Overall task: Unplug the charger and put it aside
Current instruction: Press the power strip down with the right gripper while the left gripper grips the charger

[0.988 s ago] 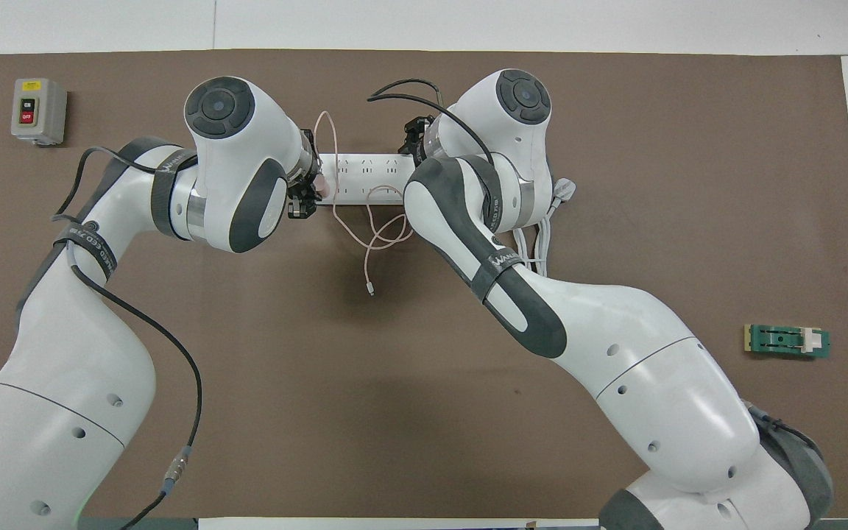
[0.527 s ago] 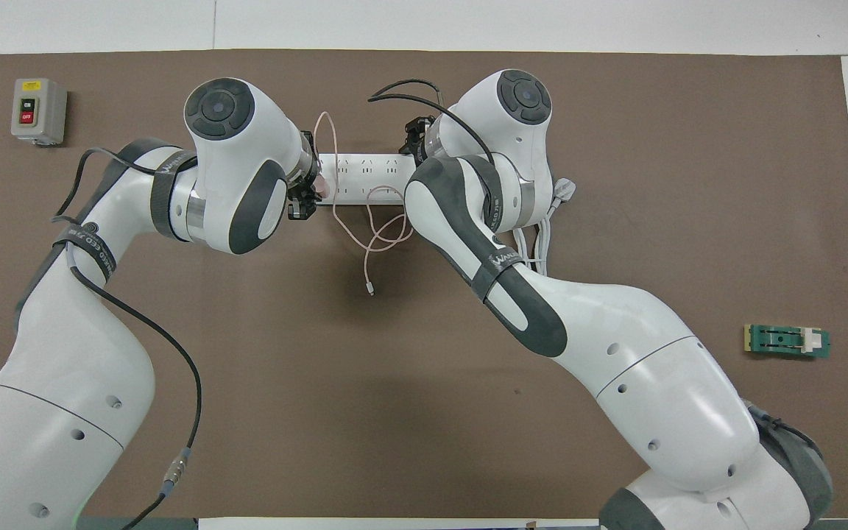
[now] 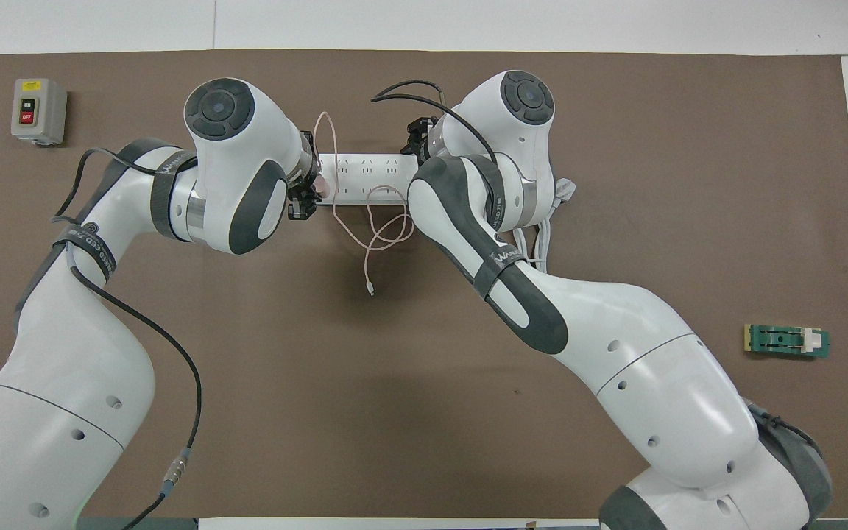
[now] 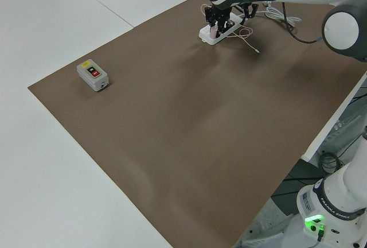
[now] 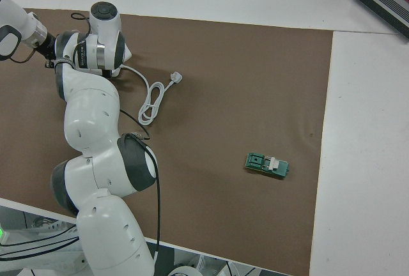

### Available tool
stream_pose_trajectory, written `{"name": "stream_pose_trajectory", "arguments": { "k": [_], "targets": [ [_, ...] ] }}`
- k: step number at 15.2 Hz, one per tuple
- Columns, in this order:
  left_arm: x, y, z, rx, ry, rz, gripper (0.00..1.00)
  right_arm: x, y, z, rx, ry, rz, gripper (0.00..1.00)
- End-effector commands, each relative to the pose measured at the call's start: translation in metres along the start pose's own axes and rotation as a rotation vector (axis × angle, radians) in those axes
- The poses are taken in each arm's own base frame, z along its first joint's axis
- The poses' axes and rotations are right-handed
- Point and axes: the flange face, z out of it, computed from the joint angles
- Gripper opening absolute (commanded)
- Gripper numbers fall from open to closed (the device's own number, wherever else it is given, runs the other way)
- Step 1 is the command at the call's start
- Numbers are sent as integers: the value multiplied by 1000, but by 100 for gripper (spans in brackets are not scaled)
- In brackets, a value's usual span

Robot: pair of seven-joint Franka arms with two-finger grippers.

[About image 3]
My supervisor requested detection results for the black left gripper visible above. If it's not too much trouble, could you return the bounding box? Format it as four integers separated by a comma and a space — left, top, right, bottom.
288, 132, 321, 222

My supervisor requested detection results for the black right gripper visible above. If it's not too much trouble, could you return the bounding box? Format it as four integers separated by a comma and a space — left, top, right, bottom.
403, 116, 439, 166

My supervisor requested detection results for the white power strip with cord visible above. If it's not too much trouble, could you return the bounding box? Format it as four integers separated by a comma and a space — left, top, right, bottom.
317, 153, 578, 267

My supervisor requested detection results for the pink charging cable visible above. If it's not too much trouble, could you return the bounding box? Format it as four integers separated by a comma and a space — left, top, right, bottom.
314, 110, 416, 297

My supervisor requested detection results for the brown table mat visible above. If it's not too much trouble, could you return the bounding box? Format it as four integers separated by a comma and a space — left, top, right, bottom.
0, 49, 848, 520

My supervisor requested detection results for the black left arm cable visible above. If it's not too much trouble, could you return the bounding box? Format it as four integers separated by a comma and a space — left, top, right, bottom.
52, 147, 204, 530

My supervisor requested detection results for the grey push-button switch box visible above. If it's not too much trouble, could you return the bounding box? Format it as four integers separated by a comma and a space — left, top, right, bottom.
10, 77, 69, 146

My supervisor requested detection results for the green knife switch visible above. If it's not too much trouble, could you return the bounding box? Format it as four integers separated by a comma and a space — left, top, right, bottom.
744, 324, 831, 361

